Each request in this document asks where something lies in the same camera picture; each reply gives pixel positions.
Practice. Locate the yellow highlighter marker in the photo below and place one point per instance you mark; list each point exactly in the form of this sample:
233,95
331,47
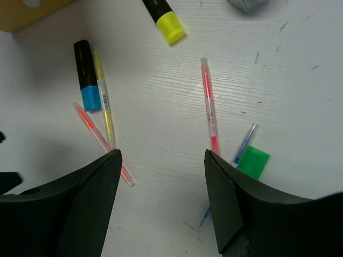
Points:
166,20

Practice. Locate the clear paperclip jar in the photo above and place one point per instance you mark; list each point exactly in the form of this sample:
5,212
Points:
247,5

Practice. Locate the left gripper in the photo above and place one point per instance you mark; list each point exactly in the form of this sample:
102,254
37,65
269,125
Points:
9,180

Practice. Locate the pink thin pen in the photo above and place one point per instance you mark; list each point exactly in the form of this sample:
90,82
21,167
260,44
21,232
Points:
210,109

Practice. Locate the blue highlighter marker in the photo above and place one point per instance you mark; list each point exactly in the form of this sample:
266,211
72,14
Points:
87,76

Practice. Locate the green highlighter marker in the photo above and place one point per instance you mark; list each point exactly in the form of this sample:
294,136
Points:
253,162

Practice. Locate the orange thin pen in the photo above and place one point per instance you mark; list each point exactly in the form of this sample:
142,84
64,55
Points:
96,133

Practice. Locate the blue thin pen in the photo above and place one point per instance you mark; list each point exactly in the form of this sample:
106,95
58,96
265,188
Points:
237,158

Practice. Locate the yellow thin pen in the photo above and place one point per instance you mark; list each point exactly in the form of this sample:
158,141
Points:
104,99

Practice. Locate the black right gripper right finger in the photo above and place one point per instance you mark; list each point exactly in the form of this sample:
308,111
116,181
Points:
254,219

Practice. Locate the yellow bottom drawer box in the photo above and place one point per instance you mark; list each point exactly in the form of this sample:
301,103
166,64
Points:
16,15

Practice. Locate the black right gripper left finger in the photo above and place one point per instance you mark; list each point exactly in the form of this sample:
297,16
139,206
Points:
68,216

